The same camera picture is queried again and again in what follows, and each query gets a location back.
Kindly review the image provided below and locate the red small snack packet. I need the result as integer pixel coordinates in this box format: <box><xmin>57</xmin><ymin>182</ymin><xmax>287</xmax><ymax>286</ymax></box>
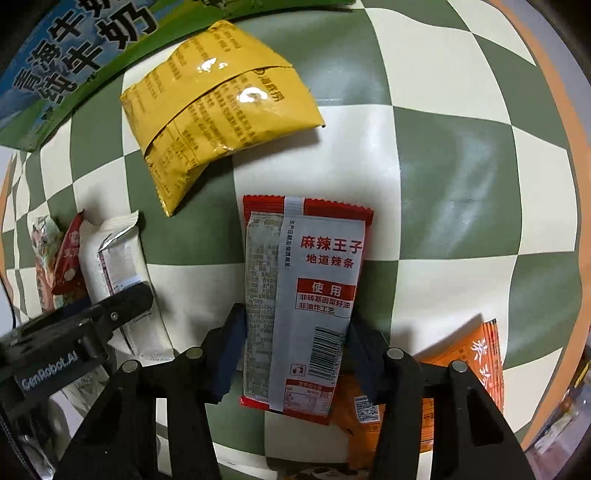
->
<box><xmin>52</xmin><ymin>211</ymin><xmax>87</xmax><ymax>298</ymax></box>

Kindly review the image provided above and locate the red white spicy strip packet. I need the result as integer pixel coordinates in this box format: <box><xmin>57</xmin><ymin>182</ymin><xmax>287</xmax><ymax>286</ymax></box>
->
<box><xmin>242</xmin><ymin>194</ymin><xmax>374</xmax><ymax>425</ymax></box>

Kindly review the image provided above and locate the yellow Haidilao snack packet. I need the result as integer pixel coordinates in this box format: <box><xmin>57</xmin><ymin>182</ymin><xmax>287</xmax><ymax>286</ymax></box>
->
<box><xmin>120</xmin><ymin>21</ymin><xmax>325</xmax><ymax>216</ymax></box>

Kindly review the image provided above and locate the white foil snack bar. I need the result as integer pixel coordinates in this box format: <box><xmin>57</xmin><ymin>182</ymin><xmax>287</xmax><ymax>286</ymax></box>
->
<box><xmin>78</xmin><ymin>211</ymin><xmax>173</xmax><ymax>364</ymax></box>

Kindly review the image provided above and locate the orange snack packet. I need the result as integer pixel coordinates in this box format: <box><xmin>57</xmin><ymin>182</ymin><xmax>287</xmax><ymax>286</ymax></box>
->
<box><xmin>332</xmin><ymin>319</ymin><xmax>520</xmax><ymax>479</ymax></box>

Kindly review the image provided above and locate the green white candy wrapper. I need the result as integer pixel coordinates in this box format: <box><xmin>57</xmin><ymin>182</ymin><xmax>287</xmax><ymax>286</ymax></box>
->
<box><xmin>30</xmin><ymin>215</ymin><xmax>63</xmax><ymax>313</ymax></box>

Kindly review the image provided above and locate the open cardboard milk box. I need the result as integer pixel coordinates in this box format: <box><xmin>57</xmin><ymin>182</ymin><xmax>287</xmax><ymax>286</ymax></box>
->
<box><xmin>0</xmin><ymin>0</ymin><xmax>357</xmax><ymax>153</ymax></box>

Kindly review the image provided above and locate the green white checkered table mat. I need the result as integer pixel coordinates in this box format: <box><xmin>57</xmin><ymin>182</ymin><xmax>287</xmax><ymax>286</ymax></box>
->
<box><xmin>0</xmin><ymin>0</ymin><xmax>591</xmax><ymax>480</ymax></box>

